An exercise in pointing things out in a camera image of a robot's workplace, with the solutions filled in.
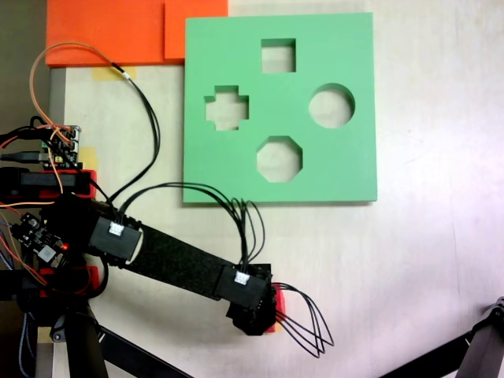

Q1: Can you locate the red cross columnar block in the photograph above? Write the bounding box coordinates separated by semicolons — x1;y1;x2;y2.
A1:
262;280;289;336

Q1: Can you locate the green shape hole board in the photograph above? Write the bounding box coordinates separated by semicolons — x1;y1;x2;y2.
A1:
181;11;380;206

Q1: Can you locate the orange foam block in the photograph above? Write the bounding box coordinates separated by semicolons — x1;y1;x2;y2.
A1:
44;0;230;68

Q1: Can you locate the yellow masking tape strip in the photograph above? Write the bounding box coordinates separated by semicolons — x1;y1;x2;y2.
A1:
80;146;98;172
91;65;139;83

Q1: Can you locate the black board with inductor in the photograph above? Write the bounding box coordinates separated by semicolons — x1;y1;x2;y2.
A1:
10;211;68;270

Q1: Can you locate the notched black tripod leg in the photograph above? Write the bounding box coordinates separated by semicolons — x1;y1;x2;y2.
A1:
456;295;504;378

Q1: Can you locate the circuit board with connectors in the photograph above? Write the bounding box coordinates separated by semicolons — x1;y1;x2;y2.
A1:
39;124;83;172

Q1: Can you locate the black three-wire cable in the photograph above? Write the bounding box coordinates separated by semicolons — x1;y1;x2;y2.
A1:
274;283;336;359
120;181;266;277
105;61;161;216

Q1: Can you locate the red printed base mount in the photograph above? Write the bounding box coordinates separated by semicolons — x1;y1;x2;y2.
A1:
38;168;101;296

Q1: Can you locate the blue white braided cable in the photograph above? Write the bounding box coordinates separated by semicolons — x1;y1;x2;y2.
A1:
17;309;35;377

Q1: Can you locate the black USB cable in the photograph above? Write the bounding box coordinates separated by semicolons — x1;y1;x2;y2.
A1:
0;150;50;164

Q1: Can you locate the orange wire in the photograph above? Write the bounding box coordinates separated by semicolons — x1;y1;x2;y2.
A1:
29;41;117;197

